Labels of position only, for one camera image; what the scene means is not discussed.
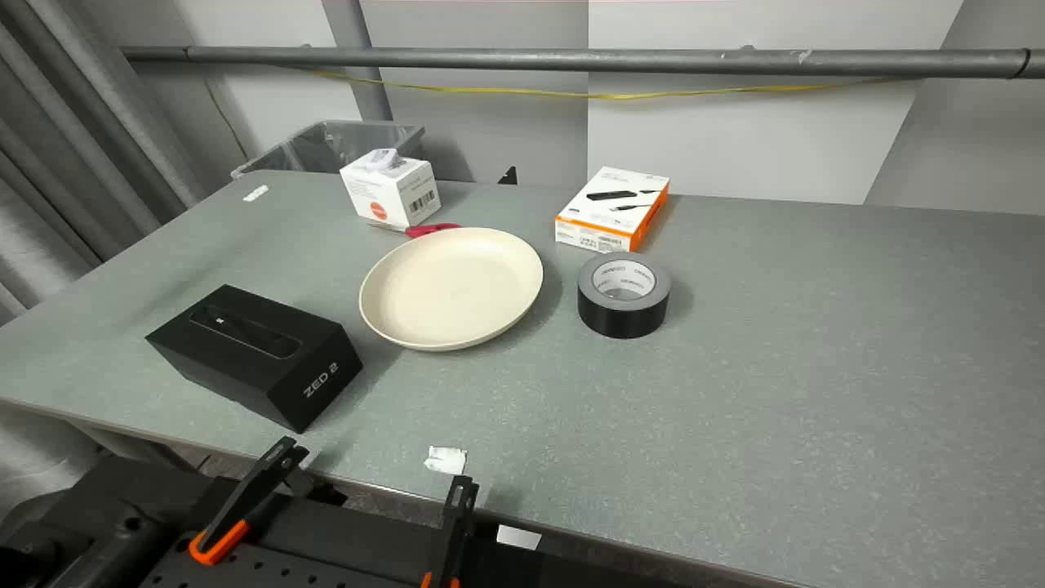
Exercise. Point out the left orange black clamp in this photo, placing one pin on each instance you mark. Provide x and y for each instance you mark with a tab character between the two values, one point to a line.
230	527

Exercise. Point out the white label on base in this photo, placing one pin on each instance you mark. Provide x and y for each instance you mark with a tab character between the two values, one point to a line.
516	536

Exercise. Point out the red object behind plate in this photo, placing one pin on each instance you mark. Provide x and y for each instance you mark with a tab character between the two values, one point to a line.
428	230

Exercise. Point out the black rectangular box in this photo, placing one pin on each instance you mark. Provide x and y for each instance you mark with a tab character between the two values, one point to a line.
270	356

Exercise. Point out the black masking tape roll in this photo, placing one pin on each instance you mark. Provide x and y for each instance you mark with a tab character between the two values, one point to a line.
621	295

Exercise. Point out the orange and white box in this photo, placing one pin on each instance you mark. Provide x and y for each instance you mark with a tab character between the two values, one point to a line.
617	209

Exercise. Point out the white cube box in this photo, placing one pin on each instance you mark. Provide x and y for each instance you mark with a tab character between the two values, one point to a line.
391	191

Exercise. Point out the orange black clamp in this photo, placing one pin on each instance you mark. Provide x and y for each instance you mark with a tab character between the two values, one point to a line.
448	546
230	527

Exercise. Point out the grey metal pipe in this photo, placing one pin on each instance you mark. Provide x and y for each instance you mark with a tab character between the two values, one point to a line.
807	64

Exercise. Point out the right orange black clamp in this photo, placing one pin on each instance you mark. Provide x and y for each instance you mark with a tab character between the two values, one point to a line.
448	546

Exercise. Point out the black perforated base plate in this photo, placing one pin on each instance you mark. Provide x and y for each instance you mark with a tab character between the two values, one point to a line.
306	543

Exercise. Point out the white round plate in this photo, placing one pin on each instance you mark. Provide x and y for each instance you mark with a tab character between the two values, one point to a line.
451	288

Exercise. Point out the white sticker near clamp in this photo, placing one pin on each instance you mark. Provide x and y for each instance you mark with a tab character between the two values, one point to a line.
445	459

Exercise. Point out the small black object at wall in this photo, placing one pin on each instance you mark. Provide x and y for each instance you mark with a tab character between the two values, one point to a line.
511	177

